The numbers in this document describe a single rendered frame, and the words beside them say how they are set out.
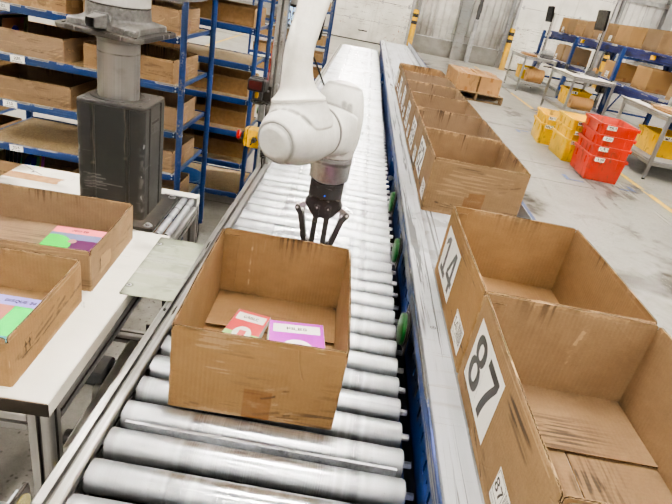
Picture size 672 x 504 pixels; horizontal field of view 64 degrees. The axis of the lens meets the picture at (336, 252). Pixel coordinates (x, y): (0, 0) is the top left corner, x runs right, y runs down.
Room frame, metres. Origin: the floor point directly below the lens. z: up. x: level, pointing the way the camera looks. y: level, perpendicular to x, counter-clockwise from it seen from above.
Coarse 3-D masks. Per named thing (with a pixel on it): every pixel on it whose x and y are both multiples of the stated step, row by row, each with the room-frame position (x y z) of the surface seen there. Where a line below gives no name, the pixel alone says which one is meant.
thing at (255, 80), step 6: (252, 78) 2.01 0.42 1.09; (258, 78) 2.03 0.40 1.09; (264, 78) 2.06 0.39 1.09; (252, 84) 2.00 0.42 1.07; (258, 84) 2.00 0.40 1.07; (264, 84) 2.02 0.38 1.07; (252, 90) 2.00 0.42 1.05; (258, 90) 2.00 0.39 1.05; (264, 90) 2.03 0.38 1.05; (252, 96) 2.06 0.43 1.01; (258, 96) 2.05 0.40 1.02; (252, 102) 2.06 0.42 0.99; (258, 102) 2.05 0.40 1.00
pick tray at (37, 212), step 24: (0, 192) 1.23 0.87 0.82; (24, 192) 1.23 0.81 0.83; (48, 192) 1.24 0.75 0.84; (0, 216) 1.22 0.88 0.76; (24, 216) 1.23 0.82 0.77; (48, 216) 1.24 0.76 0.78; (72, 216) 1.24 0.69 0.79; (96, 216) 1.25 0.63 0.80; (120, 216) 1.25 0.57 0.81; (0, 240) 0.96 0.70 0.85; (24, 240) 1.12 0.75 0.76; (120, 240) 1.16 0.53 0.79; (96, 264) 1.01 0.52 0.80
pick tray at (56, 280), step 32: (0, 256) 0.93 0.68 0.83; (32, 256) 0.93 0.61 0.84; (0, 288) 0.92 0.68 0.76; (32, 288) 0.93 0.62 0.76; (64, 288) 0.86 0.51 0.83; (32, 320) 0.74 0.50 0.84; (64, 320) 0.86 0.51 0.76; (0, 352) 0.67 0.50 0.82; (32, 352) 0.74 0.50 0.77; (0, 384) 0.67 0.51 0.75
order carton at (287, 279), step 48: (240, 240) 1.09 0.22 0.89; (288, 240) 1.09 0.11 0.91; (192, 288) 0.81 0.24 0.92; (240, 288) 1.09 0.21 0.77; (288, 288) 1.09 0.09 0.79; (336, 288) 1.10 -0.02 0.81; (192, 336) 0.70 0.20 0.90; (240, 336) 0.70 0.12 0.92; (336, 336) 0.96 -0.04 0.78; (192, 384) 0.70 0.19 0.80; (240, 384) 0.70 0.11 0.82; (288, 384) 0.71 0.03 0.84; (336, 384) 0.71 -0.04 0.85
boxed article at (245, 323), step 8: (240, 312) 0.98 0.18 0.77; (248, 312) 0.99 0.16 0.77; (232, 320) 0.95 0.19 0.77; (240, 320) 0.95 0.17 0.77; (248, 320) 0.96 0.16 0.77; (256, 320) 0.97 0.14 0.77; (264, 320) 0.97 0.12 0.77; (232, 328) 0.92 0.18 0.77; (240, 328) 0.93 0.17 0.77; (248, 328) 0.93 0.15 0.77; (256, 328) 0.94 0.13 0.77; (264, 328) 0.94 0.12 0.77; (256, 336) 0.91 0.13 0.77
